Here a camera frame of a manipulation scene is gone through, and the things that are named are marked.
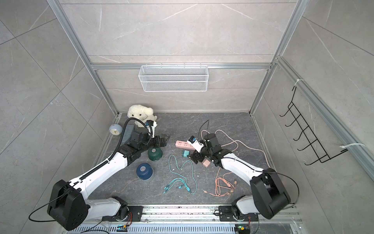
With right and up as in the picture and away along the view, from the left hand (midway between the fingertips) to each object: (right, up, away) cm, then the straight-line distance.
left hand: (164, 134), depth 81 cm
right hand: (+17, -9, +5) cm, 20 cm away
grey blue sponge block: (-31, +2, +26) cm, 41 cm away
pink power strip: (+10, -8, +17) cm, 21 cm away
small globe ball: (-38, +2, +19) cm, 42 cm away
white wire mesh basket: (+3, +38, +19) cm, 43 cm away
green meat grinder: (-6, -12, +3) cm, 14 cm away
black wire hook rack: (+71, -4, -17) cm, 73 cm away
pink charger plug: (+25, -19, +7) cm, 32 cm away
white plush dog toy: (-17, +13, +14) cm, 26 cm away
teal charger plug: (+12, -13, +12) cm, 21 cm away
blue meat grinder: (-10, -20, -4) cm, 23 cm away
